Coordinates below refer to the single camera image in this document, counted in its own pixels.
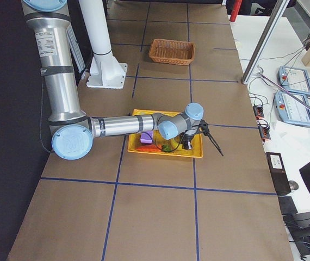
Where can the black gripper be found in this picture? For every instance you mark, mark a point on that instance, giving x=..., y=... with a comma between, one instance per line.
x=187, y=141

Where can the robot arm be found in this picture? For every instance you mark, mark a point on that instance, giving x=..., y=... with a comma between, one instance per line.
x=72, y=130

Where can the yellow plastic basket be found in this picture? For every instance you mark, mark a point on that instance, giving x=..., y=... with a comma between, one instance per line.
x=174, y=134

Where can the brown wicker basket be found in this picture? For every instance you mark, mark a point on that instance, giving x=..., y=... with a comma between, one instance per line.
x=172, y=52

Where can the toy carrot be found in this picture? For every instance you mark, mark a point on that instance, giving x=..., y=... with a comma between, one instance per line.
x=154, y=148

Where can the purple foam block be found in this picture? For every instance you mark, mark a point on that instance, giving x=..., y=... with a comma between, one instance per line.
x=146, y=137

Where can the orange power strip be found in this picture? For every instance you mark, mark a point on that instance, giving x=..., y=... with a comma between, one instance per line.
x=262, y=124

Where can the black box with label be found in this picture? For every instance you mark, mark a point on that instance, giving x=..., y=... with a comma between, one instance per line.
x=278, y=173

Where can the near teach pendant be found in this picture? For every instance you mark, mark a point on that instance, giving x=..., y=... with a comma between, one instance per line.
x=290, y=110

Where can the teach pendant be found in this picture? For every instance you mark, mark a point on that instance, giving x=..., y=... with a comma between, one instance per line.
x=294, y=80
x=290, y=110

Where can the far teach pendant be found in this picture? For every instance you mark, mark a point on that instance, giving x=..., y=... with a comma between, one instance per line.
x=294, y=80

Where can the red object at edge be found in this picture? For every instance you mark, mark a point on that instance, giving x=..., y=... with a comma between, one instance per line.
x=235, y=10

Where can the aluminium frame post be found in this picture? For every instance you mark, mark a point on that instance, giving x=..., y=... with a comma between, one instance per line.
x=276, y=14

